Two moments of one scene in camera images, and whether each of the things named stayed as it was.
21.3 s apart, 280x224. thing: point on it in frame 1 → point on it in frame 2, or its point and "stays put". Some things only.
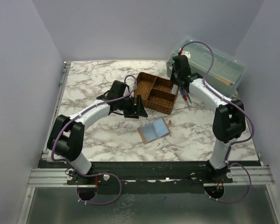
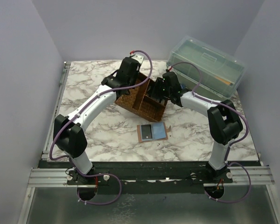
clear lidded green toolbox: [219, 68] stays put
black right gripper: [172, 80] → [159, 83]
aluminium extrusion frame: [38, 177] stays put
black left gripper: [136, 111] → [136, 73]
